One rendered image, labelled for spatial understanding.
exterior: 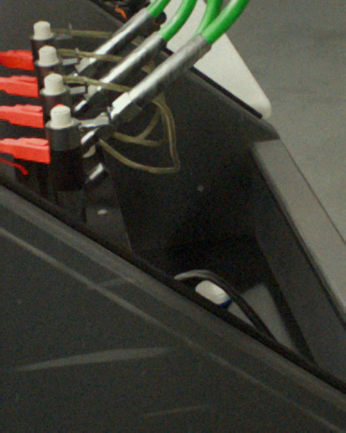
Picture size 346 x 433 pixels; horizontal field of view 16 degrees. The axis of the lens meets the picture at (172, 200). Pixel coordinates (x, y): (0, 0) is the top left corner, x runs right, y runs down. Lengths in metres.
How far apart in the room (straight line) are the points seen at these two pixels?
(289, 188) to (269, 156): 0.09
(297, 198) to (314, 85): 2.91
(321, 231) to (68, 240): 0.55
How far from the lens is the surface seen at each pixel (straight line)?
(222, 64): 1.57
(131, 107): 1.02
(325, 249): 1.17
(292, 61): 4.40
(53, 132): 1.02
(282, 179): 1.31
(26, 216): 0.68
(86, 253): 0.69
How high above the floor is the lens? 1.52
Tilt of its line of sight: 26 degrees down
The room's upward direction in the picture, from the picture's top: 5 degrees counter-clockwise
